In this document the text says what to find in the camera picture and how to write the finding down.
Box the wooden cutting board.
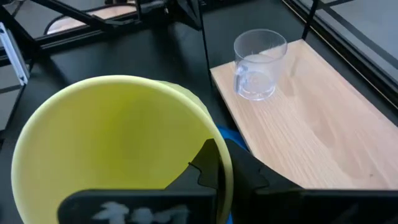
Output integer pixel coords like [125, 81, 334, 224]
[210, 39, 398, 190]

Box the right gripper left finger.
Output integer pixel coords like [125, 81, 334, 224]
[57, 138, 222, 224]

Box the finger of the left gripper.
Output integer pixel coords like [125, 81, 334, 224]
[188, 0, 203, 31]
[175, 0, 200, 31]

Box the silver metal bracket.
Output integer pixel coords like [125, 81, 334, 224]
[0, 21, 30, 86]

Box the yellow plastic cup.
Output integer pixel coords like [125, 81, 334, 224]
[11, 74, 234, 224]

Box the clear plastic cup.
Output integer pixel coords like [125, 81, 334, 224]
[233, 28, 289, 102]

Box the blue cloth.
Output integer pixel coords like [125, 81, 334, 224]
[216, 124, 249, 224]

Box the wooden table side panel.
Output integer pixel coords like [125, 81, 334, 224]
[45, 4, 137, 35]

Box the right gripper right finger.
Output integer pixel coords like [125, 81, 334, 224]
[224, 138, 398, 224]

